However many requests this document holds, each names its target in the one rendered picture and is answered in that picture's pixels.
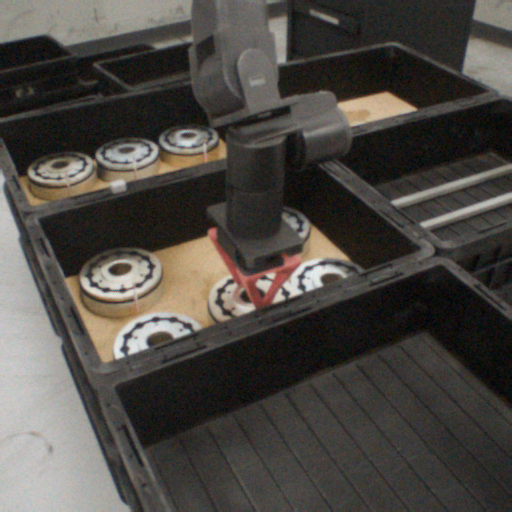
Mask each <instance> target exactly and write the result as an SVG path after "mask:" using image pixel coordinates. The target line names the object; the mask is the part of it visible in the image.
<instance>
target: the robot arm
mask: <svg viewBox="0 0 512 512"><path fill-rule="evenodd" d="M191 25H192V35H193V45H194V46H193V47H191V48H190V49H189V55H190V64H191V75H192V84H193V90H194V94H195V96H196V98H197V100H198V101H199V103H200V105H201V106H202V107H203V108H204V111H205V113H206V114H207V117H208V120H209V124H210V127H211V128H214V127H218V126H222V125H225V124H229V123H233V122H236V121H241V120H244V119H247V118H251V117H254V116H258V115H261V114H266V113H270V112H271V115H270V116H266V117H261V118H258V119H254V120H246V121H241V122H237V123H234V124H232V125H231V126H229V127H228V128H227V130H226V177H227V179H226V189H227V202H224V203H220V204H215V205H211V206H209V207H208V208H207V219H208V220H210V219H212V221H213V222H214V223H215V224H216V225H217V226H216V227H215V228H212V229H209V230H208V237H209V238H210V240H211V242H212V243H213V245H214V247H215V249H216V250H217V252H219V254H220V255H221V257H222V260H223V262H224V263H225V265H226V267H227V269H228V270H229V272H230V274H231V276H232V278H233V279H234V281H235V284H236V286H238V285H240V284H243V285H244V287H245V289H246V291H247V293H248V295H249V297H250V299H251V301H252V303H253V305H254V308H255V310H257V309H259V308H262V306H266V305H269V304H271V303H272V302H273V300H274V298H275V297H276V295H277V293H278V292H279V290H280V289H281V287H282V286H283V285H284V284H285V282H286V280H287V279H289V278H290V277H291V276H292V275H293V274H294V272H295V271H296V270H297V269H298V268H299V267H300V266H301V257H300V256H299V255H298V254H300V253H302V252H303V246H304V240H303V239H302V238H301V237H300V236H299V234H298V233H297V232H296V231H295V230H294V228H293V227H292V226H291V225H290V224H289V223H287V222H286V221H285V220H284V219H283V218H282V203H283V184H284V167H285V168H286V169H287V170H290V171H292V172H299V171H302V170H305V169H308V168H310V167H314V166H317V165H320V164H323V163H326V162H329V161H332V159H335V158H339V157H342V156H344V155H345V154H346V153H347V152H348V151H349V149H350V146H351V139H352V135H351V127H350V124H349V121H348V119H347V117H346V115H345V113H344V112H343V111H342V110H341V109H339V108H338V107H337V102H336V98H335V96H334V94H333V93H331V92H330V91H325V92H322V91H320V92H319V93H311V94H305V95H294V96H292V97H288V98H284V99H280V96H279V92H278V88H277V83H278V62H277V52H276V40H275V32H270V26H269V15H268V7H267V1H266V0H192V6H191ZM244 108H245V109H244ZM241 109H244V110H242V111H241ZM276 271H277V272H276ZM273 272H276V275H275V277H274V279H273V281H272V284H271V286H270V288H269V290H268V292H267V294H266V296H264V298H263V299H261V297H260V295H259V292H258V289H257V286H256V284H257V282H258V279H259V277H262V276H263V275H267V274H270V273H273Z"/></svg>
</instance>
